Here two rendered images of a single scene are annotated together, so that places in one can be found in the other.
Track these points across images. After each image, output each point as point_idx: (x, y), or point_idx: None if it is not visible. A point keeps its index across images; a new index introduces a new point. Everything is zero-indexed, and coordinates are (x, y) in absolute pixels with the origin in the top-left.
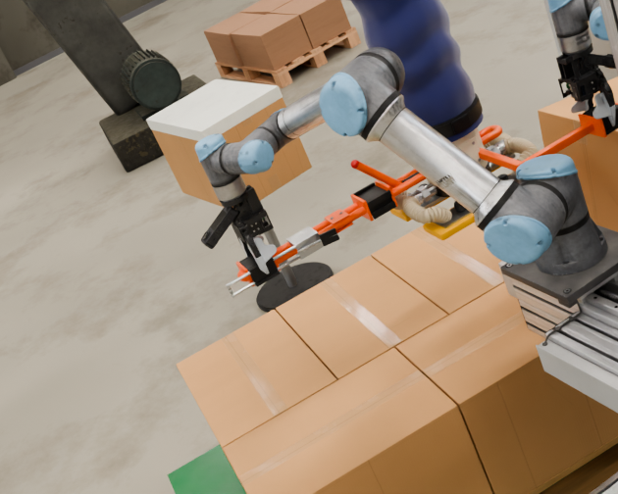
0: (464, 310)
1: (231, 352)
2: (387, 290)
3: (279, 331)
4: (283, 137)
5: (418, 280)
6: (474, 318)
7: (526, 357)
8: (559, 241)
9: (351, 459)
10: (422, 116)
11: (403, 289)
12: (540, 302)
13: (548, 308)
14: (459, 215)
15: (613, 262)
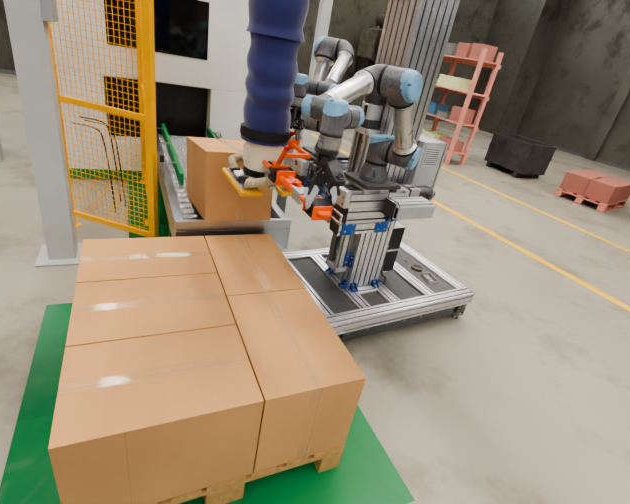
0: (220, 267)
1: (103, 387)
2: (150, 285)
3: (118, 347)
4: None
5: (159, 272)
6: (233, 266)
7: (286, 263)
8: (386, 168)
9: (326, 330)
10: (288, 124)
11: (160, 279)
12: (364, 203)
13: (368, 204)
14: None
15: None
